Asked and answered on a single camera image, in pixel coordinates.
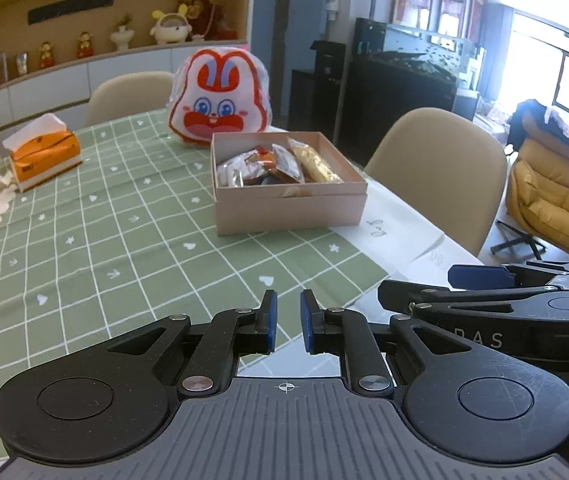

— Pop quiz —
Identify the red white rabbit face bag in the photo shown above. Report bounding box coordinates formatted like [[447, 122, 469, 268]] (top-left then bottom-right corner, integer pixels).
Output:
[[167, 46, 271, 147]]

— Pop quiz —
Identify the green checked tablecloth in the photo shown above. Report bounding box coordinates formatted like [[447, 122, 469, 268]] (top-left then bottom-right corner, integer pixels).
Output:
[[0, 109, 390, 443]]

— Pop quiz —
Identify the yellow lounge chair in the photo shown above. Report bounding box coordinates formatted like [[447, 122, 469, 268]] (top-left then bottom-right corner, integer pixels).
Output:
[[489, 137, 569, 261]]

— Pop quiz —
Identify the wooden wall shelf cabinet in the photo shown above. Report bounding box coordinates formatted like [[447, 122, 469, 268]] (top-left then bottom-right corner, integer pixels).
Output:
[[0, 0, 256, 134]]

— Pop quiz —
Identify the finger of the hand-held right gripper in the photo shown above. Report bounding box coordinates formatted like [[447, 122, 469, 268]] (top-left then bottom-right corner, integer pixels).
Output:
[[447, 259, 569, 291], [379, 279, 556, 318]]

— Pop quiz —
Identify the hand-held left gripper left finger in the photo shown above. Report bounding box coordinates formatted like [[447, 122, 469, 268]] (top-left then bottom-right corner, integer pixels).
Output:
[[107, 289, 279, 396]]

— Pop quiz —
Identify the brown monkey plush toy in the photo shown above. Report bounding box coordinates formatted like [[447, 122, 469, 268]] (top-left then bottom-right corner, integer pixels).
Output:
[[173, 0, 240, 42]]

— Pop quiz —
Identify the black fish tank cabinet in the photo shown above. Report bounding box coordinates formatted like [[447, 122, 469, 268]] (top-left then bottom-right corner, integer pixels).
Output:
[[341, 52, 458, 159]]

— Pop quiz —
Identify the white vase with plant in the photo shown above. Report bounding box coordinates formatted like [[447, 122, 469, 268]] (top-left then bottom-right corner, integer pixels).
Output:
[[109, 13, 136, 52]]

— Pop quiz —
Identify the fish tank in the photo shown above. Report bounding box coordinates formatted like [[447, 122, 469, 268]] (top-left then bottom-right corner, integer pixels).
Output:
[[352, 0, 488, 79]]

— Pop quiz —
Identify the yellow pastry packet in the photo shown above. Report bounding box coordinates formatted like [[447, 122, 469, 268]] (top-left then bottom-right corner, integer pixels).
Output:
[[286, 136, 346, 185]]

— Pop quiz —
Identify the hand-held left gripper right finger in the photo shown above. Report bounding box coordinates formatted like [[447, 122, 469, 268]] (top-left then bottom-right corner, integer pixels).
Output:
[[299, 288, 470, 396]]

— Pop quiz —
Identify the white rabbit plush toy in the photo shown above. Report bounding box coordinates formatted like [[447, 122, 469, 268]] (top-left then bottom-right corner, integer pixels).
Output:
[[150, 4, 189, 45]]

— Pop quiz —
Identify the grey bin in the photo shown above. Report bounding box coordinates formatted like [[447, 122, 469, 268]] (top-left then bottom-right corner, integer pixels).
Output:
[[452, 89, 481, 122]]

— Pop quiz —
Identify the light sofa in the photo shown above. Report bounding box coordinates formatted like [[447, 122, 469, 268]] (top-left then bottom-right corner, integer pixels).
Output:
[[475, 100, 511, 146]]

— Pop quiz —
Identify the dark jacket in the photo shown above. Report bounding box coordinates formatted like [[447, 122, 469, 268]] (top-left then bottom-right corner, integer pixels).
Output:
[[507, 98, 569, 184]]

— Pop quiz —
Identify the pink cardboard box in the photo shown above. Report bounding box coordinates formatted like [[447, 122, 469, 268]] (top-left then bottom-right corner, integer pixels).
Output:
[[210, 131, 369, 237]]

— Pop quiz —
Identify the orange tissue box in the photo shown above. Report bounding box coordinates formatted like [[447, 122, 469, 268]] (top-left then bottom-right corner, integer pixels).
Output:
[[3, 113, 84, 194]]

